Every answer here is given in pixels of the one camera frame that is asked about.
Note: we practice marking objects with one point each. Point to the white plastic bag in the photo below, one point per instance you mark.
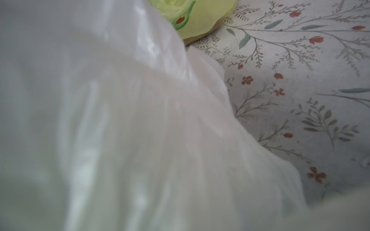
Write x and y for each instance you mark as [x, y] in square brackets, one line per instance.
[109, 122]

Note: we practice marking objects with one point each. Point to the yellow-green plastic bag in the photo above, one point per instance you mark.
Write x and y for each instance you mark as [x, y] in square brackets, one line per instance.
[194, 18]

